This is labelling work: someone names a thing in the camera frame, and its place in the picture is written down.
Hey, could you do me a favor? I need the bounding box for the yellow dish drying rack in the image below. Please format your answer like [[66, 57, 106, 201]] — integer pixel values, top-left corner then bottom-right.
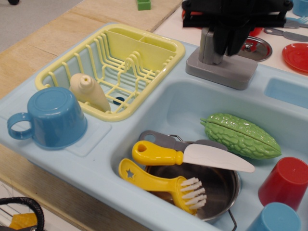
[[35, 24, 185, 122]]

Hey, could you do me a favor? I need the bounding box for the green toy block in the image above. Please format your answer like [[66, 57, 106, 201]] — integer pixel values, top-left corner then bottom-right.
[[137, 0, 151, 11]]

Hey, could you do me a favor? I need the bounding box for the cream toy squeeze bottle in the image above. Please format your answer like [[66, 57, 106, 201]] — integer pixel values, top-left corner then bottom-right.
[[69, 73, 111, 112]]

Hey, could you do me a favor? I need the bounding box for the steel pot lid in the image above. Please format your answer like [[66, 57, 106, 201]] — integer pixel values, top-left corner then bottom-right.
[[237, 36, 272, 62]]

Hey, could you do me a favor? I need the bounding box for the yellow handled toy knife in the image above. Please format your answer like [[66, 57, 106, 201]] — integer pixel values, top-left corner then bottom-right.
[[132, 141, 255, 173]]

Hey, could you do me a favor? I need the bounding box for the red toy cup in sink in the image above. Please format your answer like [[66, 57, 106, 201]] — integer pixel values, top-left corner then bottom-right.
[[258, 157, 308, 211]]

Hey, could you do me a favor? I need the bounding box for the red toy cup lying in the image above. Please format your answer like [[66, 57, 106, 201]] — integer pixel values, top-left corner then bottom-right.
[[181, 10, 203, 19]]

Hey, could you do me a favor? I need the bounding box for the blue toy mug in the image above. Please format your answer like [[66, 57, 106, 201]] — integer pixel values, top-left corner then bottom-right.
[[7, 87, 88, 149]]

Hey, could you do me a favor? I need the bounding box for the yellow toy dish brush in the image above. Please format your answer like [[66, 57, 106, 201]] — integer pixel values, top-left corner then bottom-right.
[[118, 158, 207, 215]]

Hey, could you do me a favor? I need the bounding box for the red toy cup upright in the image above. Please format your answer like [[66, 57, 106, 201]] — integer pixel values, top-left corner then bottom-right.
[[249, 27, 263, 37]]

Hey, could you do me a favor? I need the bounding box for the grey toy utensil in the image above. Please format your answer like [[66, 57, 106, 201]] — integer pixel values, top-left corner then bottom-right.
[[264, 28, 308, 42]]

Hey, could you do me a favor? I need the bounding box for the grey toy faucet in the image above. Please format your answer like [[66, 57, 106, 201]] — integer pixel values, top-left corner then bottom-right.
[[186, 27, 257, 90]]

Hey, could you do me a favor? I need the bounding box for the blue toy cup background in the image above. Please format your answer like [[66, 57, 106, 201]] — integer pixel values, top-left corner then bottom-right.
[[292, 0, 308, 16]]

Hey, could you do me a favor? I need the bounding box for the blue toy cup in sink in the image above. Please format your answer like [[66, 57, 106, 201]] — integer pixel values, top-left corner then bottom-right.
[[246, 202, 301, 231]]

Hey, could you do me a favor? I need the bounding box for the green toy bitter gourd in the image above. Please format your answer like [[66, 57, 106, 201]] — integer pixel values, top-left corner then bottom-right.
[[200, 113, 282, 160]]

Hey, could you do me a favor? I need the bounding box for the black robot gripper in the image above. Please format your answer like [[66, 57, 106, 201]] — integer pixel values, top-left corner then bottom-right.
[[181, 0, 294, 56]]

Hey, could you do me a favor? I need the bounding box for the red toy plate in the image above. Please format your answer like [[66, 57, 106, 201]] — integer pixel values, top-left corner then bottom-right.
[[282, 43, 308, 73]]

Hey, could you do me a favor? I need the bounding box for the light blue toy sink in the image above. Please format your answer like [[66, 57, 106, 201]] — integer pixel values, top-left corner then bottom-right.
[[0, 29, 308, 231]]

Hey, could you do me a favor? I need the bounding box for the small steel pot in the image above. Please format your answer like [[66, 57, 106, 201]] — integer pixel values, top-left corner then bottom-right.
[[144, 134, 241, 231]]

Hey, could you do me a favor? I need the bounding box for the wooden board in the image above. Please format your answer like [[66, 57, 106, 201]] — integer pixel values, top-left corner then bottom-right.
[[68, 0, 184, 33]]

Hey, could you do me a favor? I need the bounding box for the yellow tape piece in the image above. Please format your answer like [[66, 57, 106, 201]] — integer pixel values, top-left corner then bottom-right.
[[9, 213, 37, 230]]

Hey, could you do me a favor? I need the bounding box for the black braided cable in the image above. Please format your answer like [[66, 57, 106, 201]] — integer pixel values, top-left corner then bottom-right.
[[0, 197, 45, 231]]

